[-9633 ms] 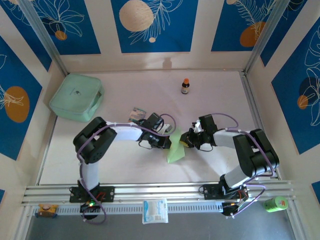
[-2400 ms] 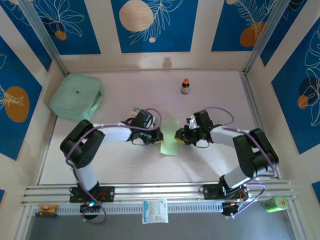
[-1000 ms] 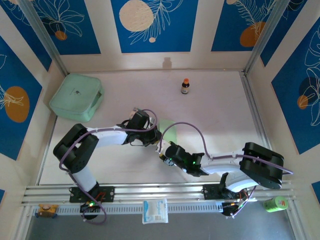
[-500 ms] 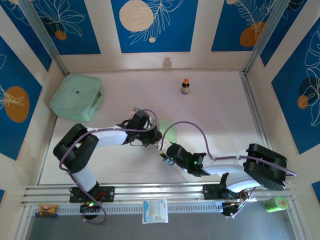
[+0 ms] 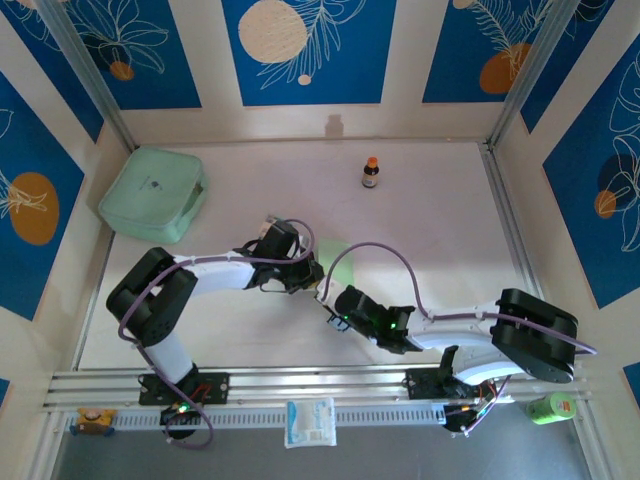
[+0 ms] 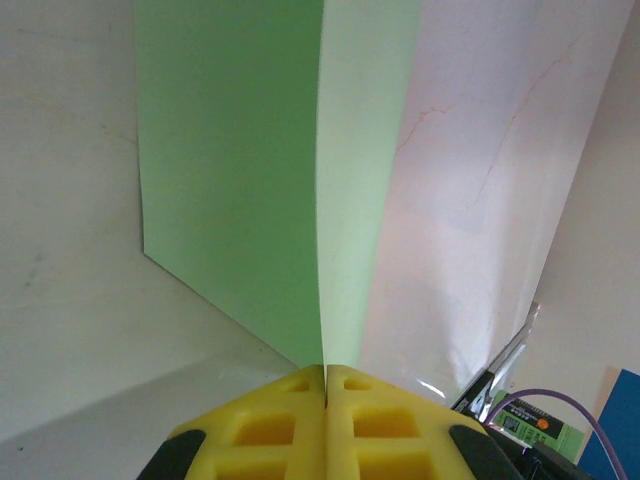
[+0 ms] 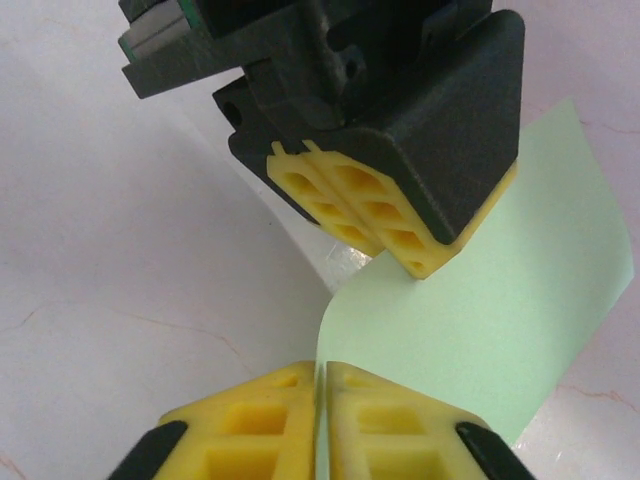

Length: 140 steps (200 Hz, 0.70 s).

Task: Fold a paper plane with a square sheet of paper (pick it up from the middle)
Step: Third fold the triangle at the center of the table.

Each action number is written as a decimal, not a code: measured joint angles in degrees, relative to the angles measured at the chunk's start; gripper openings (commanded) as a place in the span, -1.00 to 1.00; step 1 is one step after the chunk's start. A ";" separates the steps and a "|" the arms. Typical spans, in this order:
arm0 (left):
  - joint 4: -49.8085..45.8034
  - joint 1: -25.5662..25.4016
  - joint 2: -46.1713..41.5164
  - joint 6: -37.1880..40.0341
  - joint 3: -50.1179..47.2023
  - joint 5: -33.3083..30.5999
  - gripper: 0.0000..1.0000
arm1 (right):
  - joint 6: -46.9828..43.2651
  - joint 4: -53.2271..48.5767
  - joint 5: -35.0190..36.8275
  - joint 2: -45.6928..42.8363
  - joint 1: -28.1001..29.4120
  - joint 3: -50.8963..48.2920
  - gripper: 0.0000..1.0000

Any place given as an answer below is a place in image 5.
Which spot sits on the light green paper sheet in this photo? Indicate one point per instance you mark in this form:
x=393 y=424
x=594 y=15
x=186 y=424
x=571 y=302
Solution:
x=337 y=260

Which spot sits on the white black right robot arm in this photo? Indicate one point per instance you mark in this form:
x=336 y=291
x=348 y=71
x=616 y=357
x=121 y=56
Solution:
x=450 y=330

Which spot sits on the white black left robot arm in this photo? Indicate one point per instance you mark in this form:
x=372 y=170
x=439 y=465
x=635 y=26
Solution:
x=220 y=275

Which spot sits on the small printed sachet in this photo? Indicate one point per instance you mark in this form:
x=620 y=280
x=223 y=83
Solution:
x=264 y=225

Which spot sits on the brown bottle orange cap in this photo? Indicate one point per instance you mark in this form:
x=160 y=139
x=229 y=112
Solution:
x=370 y=175

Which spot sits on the white wipes packet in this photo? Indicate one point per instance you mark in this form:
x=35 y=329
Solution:
x=310 y=422

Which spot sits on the mint green zip pouch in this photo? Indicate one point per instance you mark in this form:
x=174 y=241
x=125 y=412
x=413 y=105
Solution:
x=150 y=190

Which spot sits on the green can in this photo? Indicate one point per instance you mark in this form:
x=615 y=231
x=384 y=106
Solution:
x=547 y=409

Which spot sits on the small orange yellow toy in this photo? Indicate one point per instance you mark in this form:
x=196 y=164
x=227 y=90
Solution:
x=92 y=420

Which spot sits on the aluminium mounting rail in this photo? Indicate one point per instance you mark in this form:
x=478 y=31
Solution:
x=310 y=380

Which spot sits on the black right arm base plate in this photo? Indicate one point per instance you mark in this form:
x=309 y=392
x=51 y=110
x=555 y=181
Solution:
x=422 y=385

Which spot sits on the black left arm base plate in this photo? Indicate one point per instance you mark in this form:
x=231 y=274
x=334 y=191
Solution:
x=215 y=387

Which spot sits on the aluminium side rail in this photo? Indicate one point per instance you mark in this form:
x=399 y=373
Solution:
x=510 y=225

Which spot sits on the aluminium frame post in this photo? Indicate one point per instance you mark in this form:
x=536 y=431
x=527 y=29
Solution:
x=90 y=75
x=531 y=75

